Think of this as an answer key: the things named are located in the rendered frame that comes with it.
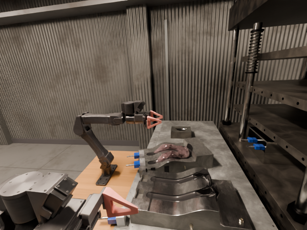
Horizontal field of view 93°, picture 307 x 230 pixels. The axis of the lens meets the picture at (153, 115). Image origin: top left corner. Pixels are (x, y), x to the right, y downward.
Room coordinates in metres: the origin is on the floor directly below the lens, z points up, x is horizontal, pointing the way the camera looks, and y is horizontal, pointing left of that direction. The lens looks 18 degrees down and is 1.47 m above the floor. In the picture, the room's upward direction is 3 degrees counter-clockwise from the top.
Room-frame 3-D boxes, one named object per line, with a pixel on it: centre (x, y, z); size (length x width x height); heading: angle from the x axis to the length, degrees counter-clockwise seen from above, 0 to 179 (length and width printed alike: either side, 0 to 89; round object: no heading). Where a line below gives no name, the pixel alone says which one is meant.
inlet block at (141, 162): (0.84, 0.14, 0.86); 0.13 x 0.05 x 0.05; 96
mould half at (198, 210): (0.57, -0.14, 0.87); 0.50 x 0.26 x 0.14; 79
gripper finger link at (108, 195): (0.22, 0.09, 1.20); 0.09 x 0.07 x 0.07; 81
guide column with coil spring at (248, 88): (1.21, -0.81, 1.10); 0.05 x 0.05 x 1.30
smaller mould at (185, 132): (1.36, -0.27, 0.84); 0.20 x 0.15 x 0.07; 79
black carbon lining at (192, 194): (0.58, -0.12, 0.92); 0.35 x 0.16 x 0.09; 79
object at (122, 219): (0.50, 0.22, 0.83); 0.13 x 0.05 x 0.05; 92
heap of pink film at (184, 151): (0.93, -0.12, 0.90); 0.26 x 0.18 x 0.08; 96
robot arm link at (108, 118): (0.83, 0.33, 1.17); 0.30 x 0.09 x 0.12; 81
